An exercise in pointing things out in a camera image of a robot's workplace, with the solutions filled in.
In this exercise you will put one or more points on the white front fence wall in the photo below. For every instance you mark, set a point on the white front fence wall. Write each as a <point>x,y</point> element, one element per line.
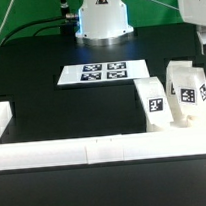
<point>180,142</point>

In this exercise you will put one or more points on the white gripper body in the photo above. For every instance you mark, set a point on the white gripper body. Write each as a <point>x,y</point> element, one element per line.
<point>193,11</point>

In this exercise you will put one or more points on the white marker base plate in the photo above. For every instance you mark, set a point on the white marker base plate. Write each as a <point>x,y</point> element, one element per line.
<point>103,72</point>

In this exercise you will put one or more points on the white fence wall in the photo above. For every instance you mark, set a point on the white fence wall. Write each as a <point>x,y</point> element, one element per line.
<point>180,142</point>
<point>5,116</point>

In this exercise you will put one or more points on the white left fence wall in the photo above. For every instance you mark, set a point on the white left fence wall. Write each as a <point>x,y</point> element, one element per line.
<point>5,116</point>

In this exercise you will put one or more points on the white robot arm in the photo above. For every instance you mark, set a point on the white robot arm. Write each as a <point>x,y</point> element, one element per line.
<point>104,22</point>

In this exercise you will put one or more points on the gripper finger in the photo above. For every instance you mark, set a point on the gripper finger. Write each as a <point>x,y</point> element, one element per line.
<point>202,39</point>

